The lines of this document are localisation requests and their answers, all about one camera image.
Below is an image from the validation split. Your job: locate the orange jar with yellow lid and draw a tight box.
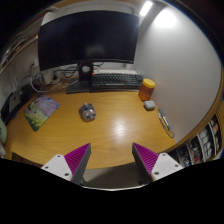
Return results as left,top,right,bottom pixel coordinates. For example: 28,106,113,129
138,78,156,102

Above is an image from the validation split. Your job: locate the white cable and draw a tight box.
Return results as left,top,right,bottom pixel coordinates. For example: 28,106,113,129
29,63,65,94

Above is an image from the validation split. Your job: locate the white power strip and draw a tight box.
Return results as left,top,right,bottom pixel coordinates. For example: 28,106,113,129
41,70,64,85

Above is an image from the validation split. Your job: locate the wooden wall shelf with items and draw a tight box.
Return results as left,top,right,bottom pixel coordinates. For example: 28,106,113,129
0,33,39,73

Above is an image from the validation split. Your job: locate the floral print mouse pad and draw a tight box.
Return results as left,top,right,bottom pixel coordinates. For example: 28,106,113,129
22,94,61,132

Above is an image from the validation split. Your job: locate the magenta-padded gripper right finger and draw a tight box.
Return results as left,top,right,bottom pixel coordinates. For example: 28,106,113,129
131,142,185,185

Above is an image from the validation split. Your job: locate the pen with lanyard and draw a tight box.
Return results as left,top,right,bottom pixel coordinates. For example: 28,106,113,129
157,108,175,139

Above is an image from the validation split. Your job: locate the black cable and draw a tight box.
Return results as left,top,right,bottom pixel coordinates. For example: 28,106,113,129
61,64,80,80

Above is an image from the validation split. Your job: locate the dark mechanical keyboard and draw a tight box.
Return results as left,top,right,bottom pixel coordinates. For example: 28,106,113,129
89,72,144,92

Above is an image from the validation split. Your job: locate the black box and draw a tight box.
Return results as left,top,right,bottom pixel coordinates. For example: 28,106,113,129
0,84,34,126

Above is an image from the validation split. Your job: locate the shelf unit with small items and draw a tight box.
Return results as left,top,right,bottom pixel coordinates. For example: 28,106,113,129
168,113,224,168

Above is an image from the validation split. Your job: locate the black curved monitor with stand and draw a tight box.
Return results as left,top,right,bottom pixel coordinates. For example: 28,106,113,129
37,10,141,95

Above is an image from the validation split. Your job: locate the pale green object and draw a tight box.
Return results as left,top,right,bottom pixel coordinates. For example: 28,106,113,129
0,116,8,145

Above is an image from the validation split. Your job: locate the bright ceiling light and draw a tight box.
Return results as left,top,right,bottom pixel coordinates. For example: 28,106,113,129
139,0,154,18

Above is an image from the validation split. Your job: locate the silver mini computer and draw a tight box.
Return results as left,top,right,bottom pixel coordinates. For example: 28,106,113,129
8,91,22,114

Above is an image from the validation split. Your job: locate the transparent computer mouse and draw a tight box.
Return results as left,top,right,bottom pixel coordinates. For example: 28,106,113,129
79,102,97,121

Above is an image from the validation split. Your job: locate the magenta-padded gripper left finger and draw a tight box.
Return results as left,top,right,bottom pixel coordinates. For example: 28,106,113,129
40,142,92,186

